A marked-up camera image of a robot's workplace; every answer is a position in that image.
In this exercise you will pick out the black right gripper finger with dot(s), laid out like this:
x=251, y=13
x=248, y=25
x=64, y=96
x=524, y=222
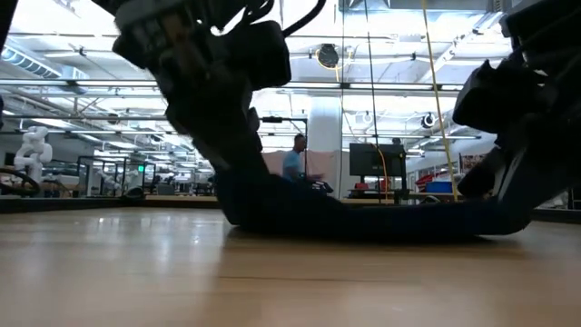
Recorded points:
x=544, y=177
x=481, y=179

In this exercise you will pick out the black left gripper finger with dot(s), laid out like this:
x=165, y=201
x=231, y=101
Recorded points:
x=240, y=161

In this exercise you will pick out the navy blue towel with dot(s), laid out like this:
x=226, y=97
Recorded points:
x=363, y=218

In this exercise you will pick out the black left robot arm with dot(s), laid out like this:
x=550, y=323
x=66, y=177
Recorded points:
x=104, y=2

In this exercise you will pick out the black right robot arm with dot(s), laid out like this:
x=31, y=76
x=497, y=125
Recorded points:
x=554, y=27

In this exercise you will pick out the brown floral fabric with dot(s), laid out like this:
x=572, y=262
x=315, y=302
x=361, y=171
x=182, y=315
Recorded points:
x=472, y=162

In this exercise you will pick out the blue plastic bin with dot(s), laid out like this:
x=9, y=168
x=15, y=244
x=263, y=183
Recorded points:
x=438, y=187

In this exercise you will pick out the person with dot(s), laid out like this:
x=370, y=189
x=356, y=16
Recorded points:
x=292, y=163

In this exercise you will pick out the red plastic bin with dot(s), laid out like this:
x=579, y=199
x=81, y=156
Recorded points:
x=424, y=180

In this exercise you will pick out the black monitor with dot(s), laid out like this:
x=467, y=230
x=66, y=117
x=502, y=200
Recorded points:
x=377, y=159

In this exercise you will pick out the long ceiling light bar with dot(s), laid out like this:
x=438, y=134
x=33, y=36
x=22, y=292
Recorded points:
x=91, y=83

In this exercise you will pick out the white humanoid robot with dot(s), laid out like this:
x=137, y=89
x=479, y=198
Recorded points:
x=34, y=150

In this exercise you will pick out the black curved tube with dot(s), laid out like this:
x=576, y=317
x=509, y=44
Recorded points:
x=27, y=179

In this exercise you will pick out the black overhead stand frame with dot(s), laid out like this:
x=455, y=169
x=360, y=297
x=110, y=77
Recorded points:
x=281, y=119

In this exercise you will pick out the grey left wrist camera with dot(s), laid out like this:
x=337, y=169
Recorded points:
x=145, y=36

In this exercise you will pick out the black workcell frame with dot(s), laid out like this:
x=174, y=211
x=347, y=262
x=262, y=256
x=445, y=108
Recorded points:
x=79, y=177

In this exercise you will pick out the silver ventilation duct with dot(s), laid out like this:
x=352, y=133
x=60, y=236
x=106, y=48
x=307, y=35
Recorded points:
x=27, y=61

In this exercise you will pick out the black aluminium table frame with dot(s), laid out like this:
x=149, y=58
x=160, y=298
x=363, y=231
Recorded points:
x=36, y=205

